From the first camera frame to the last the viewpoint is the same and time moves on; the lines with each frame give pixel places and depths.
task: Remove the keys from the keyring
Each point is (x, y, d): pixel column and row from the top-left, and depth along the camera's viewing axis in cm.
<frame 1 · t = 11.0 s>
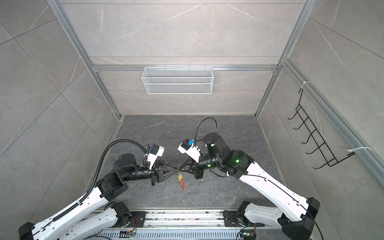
left hand: (175, 168, 59), fingers open
right hand: (180, 167, 61), fingers closed
yellow key tag: (180, 177, 64), point 25 cm above the table

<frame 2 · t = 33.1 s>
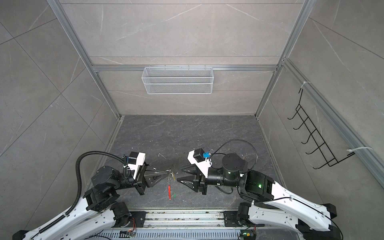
left hand: (166, 172, 51), fingers closed
right hand: (180, 173, 51), fingers open
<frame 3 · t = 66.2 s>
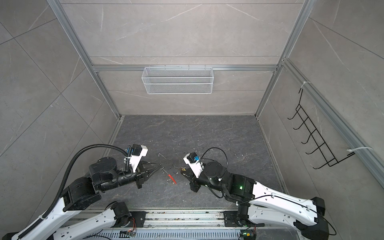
left hand: (159, 163, 57), fingers closed
right hand: (182, 171, 63), fingers closed
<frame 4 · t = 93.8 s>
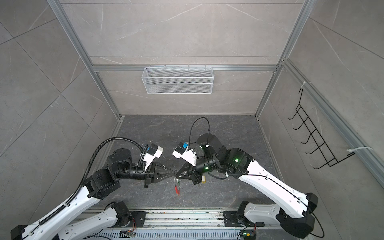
left hand: (172, 172, 55), fingers closed
right hand: (178, 174, 57), fingers closed
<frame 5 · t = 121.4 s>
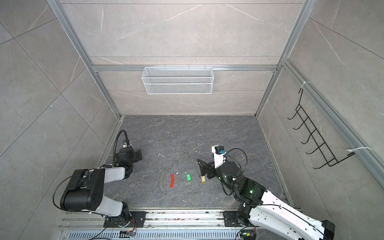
left hand: (129, 148, 94), fingers open
right hand: (205, 156, 70), fingers open
